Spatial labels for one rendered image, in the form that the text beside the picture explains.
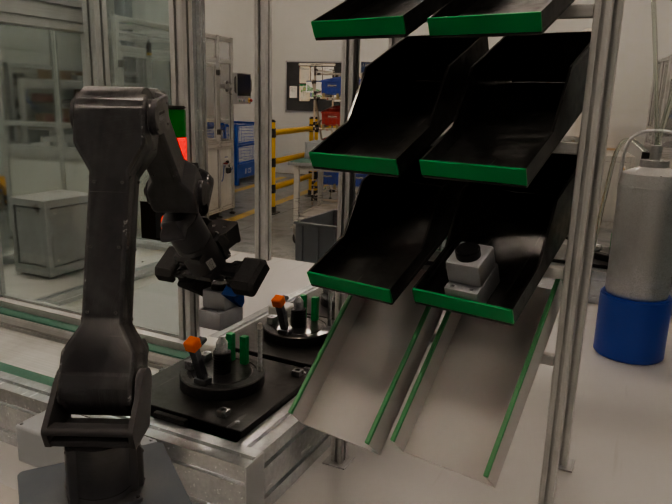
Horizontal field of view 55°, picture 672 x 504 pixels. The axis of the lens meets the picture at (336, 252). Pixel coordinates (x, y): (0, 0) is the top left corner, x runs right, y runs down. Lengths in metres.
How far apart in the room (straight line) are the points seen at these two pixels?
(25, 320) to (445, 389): 1.00
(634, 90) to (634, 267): 9.90
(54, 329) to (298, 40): 10.92
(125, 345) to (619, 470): 0.84
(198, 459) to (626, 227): 1.06
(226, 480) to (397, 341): 0.30
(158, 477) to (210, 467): 0.24
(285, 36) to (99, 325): 11.72
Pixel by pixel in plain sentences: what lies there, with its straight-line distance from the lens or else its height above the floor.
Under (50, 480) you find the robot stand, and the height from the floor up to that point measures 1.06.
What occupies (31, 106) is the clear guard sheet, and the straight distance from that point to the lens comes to 1.53.
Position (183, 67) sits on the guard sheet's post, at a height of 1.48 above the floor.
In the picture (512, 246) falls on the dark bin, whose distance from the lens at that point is 0.89.
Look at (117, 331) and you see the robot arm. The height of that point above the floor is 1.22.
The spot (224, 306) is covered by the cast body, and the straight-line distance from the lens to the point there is 1.04.
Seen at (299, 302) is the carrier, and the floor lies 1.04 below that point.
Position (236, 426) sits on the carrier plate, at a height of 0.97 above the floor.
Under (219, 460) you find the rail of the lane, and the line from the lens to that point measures 0.93.
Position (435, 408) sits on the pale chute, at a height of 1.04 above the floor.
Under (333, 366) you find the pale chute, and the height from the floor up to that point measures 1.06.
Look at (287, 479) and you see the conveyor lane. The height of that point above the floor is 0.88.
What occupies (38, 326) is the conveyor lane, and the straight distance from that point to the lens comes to 1.55.
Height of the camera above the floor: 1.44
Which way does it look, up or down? 14 degrees down
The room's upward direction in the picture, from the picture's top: 2 degrees clockwise
